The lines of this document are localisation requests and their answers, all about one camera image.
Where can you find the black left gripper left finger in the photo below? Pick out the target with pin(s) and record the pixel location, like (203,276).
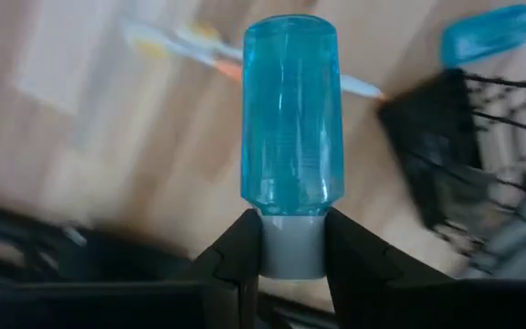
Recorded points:
(235,274)

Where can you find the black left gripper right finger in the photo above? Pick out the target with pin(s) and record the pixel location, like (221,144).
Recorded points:
(359,283)

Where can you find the orange and white toothbrush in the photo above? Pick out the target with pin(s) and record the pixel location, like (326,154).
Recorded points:
(153,36)
(363,87)

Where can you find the black mesh caddy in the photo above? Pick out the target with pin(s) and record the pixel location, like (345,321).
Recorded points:
(432,137)

